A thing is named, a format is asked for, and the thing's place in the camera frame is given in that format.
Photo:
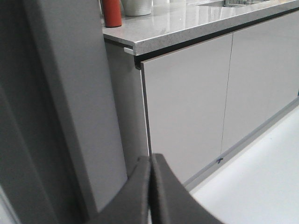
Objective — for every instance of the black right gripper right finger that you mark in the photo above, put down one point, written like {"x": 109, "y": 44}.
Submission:
{"x": 170, "y": 202}

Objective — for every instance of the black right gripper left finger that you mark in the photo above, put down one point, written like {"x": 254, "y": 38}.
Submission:
{"x": 130, "y": 205}

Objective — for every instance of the dark grey fridge door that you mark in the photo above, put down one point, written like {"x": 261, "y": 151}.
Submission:
{"x": 61, "y": 159}

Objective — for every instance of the left grey cabinet door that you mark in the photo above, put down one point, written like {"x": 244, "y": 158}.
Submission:
{"x": 186, "y": 98}

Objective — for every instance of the grey cabinet door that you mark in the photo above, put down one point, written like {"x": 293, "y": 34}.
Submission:
{"x": 263, "y": 75}
{"x": 186, "y": 98}

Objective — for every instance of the right grey cabinet door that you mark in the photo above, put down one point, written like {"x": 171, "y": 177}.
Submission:
{"x": 263, "y": 75}

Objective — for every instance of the grey cabinet plinth strip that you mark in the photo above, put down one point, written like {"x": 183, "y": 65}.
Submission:
{"x": 204, "y": 173}

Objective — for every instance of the grey cabinet side panel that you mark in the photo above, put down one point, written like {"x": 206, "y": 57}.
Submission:
{"x": 128, "y": 96}

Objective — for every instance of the grey stone countertop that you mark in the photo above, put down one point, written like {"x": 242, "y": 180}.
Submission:
{"x": 175, "y": 23}

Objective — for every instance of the white ribbed pot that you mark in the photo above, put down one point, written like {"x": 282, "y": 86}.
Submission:
{"x": 137, "y": 7}

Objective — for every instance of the red cylindrical bottle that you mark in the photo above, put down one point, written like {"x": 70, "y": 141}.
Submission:
{"x": 112, "y": 13}

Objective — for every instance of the stainless steel sink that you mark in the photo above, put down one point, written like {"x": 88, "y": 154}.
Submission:
{"x": 229, "y": 3}

